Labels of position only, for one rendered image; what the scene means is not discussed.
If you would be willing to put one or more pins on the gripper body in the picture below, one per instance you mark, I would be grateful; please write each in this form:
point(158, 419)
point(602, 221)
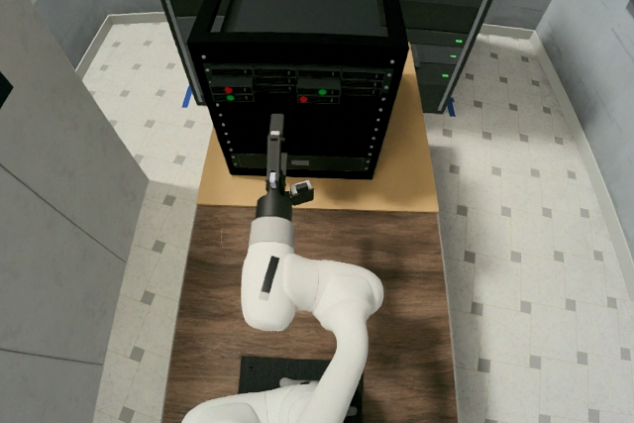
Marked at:
point(273, 204)

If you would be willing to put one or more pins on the tan wooden board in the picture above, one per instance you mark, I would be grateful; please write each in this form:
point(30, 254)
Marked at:
point(403, 180)

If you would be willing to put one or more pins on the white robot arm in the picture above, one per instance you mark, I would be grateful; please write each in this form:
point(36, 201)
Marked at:
point(275, 283)

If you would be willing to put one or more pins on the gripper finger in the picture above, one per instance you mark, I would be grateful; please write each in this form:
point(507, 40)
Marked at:
point(283, 168)
point(273, 170)

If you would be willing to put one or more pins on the black metal rack frame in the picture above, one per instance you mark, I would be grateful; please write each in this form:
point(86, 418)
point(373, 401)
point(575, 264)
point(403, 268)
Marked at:
point(321, 140)

